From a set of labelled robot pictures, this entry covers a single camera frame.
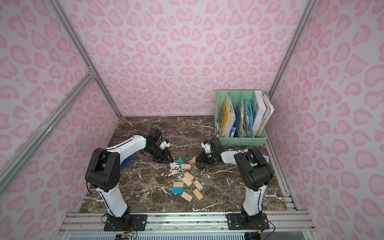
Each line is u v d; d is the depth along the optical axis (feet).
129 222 2.32
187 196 2.64
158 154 2.61
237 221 2.37
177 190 2.70
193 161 3.04
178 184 2.76
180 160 3.07
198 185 2.76
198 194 2.68
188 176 2.89
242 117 2.91
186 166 3.00
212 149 2.64
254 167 1.67
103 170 1.62
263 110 2.94
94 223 2.45
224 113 3.21
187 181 2.82
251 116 2.86
